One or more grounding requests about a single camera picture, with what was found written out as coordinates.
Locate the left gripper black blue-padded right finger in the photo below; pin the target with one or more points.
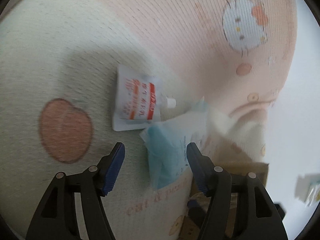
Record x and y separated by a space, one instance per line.
257 217

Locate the white red spout pouch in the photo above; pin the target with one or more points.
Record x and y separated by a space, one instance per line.
139 99

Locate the blue white tissue pack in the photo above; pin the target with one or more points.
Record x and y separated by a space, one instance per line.
167 141

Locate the cartoon bear printed box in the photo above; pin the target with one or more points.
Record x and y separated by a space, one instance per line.
307 188

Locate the pink cream cartoon blanket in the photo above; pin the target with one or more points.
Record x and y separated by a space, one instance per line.
59 62

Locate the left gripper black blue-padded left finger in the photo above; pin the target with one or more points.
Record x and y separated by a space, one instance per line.
55 216

